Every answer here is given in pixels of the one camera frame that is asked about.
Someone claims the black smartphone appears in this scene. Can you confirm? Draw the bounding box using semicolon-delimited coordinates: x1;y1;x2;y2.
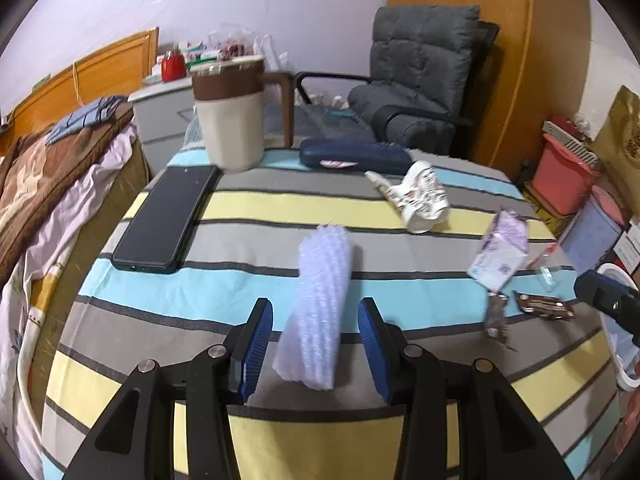
111;164;222;275

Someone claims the lavender plastic barrel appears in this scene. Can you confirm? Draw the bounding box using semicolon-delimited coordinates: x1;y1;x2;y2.
560;195;626;271

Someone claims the dark thin wrapper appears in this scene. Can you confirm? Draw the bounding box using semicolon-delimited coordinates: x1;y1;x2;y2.
484;290;512;346

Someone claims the clear plastic snack bag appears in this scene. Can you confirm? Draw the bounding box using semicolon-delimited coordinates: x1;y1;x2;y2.
207;25;256;58

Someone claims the navy pencil case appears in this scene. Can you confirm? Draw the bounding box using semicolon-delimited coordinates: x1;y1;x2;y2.
299;137;412;176

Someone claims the wooden bed headboard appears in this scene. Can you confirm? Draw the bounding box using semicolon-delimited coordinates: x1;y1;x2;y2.
0;27;160;133

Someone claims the white plastic bag red print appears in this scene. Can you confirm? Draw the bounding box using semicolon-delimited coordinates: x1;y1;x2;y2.
252;35;291;73

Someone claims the white trash bin clear liner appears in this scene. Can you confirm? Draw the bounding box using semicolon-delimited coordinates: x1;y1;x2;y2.
597;261;640;392

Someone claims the blue plaid cloth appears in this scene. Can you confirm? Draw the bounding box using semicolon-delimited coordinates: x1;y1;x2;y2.
45;95;126;147

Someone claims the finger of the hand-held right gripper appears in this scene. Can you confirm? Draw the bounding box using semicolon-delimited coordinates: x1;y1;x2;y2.
573;272;640;348
586;270;640;295

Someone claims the pink lid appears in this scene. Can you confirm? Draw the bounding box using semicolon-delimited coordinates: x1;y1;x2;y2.
592;185;633;226

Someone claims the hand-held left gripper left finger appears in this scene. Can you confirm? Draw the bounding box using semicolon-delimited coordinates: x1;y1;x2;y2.
62;297;275;480

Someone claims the brown patterned blanket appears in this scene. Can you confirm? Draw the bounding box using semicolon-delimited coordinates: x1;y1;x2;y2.
0;105;136;281

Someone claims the striped edge gift box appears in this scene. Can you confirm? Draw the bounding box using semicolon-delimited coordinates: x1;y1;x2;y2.
542;116;601;166

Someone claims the pink plastic bucket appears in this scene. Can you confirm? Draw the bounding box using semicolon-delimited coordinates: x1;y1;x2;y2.
530;132;601;216

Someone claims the green white box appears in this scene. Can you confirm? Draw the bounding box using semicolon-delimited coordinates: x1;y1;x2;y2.
185;42;221;63

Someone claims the long lavender foam net sleeve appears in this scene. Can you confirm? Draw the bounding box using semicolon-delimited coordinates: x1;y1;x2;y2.
274;223;353;391

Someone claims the brown candy wrapper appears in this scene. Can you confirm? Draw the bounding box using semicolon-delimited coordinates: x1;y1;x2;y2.
512;291;576;321

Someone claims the grey seat cushion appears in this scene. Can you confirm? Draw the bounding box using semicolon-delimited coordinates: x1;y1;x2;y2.
260;102;383;150

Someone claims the grey white nightstand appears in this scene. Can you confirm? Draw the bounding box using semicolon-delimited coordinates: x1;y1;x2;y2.
127;77;211;176

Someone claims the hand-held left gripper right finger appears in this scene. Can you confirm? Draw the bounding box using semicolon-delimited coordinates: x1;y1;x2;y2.
357;296;573;480

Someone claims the grey quilted chair cushion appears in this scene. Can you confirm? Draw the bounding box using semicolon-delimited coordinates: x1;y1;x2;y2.
347;5;481;153

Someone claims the yellow cord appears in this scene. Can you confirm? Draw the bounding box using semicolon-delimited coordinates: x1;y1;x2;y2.
71;61;85;106

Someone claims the grey cushioned chair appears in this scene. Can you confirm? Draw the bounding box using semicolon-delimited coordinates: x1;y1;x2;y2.
292;20;501;158

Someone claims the striped tablecloth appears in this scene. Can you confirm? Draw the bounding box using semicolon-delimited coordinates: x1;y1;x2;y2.
41;145;623;480

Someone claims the lavender drink carton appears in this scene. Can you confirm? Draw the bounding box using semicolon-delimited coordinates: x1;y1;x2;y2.
466;210;529;292

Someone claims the clear plastic cup red lid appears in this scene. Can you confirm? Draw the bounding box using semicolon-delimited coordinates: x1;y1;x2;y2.
531;242;568;288

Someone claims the beige brown-band pitcher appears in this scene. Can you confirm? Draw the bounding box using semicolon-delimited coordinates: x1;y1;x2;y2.
191;55;296;173

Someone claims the wooden wardrobe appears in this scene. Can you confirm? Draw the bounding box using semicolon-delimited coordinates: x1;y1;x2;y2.
387;0;591;183

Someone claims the gold paper bag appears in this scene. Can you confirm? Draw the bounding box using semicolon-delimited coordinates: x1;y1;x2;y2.
590;85;640;201

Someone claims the small white box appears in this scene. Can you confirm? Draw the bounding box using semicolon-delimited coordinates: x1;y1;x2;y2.
612;240;640;277

